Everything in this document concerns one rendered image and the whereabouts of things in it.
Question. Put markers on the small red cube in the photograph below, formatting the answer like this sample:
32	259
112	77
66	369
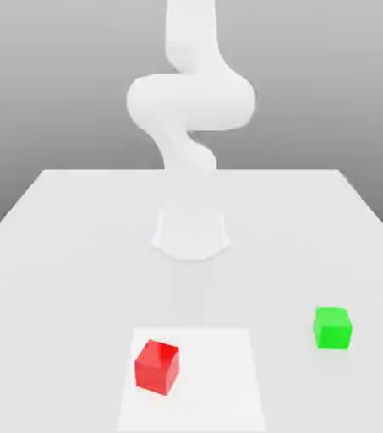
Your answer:
156	368

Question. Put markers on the small green cube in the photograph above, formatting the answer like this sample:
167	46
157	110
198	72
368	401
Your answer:
332	328

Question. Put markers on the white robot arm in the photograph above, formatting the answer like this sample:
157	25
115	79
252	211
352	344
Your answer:
191	101

